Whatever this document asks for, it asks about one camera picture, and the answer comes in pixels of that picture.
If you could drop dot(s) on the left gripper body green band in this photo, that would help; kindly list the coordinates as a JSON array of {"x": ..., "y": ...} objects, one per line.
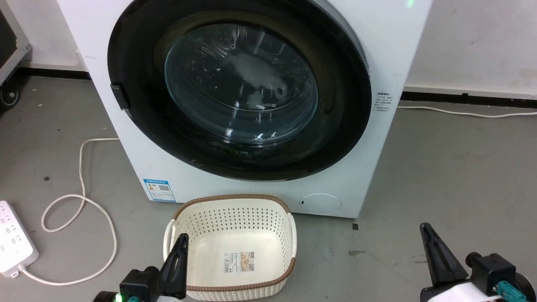
[{"x": 105, "y": 298}]

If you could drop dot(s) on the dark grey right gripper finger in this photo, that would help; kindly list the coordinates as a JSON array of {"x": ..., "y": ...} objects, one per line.
[{"x": 440, "y": 260}]

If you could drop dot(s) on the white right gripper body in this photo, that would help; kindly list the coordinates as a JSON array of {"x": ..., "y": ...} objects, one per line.
[{"x": 457, "y": 293}]

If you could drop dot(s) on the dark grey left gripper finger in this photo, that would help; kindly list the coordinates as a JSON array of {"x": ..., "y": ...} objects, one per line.
[{"x": 178, "y": 272}]

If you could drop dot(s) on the white front-load washing machine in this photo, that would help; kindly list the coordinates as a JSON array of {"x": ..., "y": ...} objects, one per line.
[{"x": 377, "y": 167}]

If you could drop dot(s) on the round black glass washer door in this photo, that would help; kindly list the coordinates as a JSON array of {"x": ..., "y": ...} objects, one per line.
[{"x": 251, "y": 84}]

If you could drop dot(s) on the paper label inside basket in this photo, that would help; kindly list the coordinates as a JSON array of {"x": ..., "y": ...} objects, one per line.
[{"x": 239, "y": 262}]

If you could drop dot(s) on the cream perforated laundry basket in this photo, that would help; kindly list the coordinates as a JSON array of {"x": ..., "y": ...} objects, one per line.
[{"x": 235, "y": 235}]

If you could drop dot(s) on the blue energy label sticker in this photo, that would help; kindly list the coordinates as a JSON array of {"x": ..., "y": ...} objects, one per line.
[{"x": 159, "y": 190}]

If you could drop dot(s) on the white power strip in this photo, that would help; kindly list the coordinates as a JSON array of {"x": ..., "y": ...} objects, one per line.
[{"x": 12, "y": 239}]

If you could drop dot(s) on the round white filter cover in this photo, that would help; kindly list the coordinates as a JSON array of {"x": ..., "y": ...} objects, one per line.
[{"x": 321, "y": 204}]

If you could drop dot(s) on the small printed warning sticker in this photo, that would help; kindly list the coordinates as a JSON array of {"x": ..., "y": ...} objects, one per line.
[{"x": 382, "y": 101}]

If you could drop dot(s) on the grey wheeled cart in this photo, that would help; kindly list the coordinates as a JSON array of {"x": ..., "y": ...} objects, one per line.
[{"x": 8, "y": 42}]

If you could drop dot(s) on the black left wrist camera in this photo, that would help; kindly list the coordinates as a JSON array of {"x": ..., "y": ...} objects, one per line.
[{"x": 140, "y": 285}]

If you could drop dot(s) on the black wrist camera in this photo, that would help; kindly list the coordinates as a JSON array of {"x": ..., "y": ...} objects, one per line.
[
  {"x": 140, "y": 285},
  {"x": 491, "y": 268}
]

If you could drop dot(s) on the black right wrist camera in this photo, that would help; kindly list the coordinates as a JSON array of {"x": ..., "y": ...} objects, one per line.
[{"x": 491, "y": 268}]

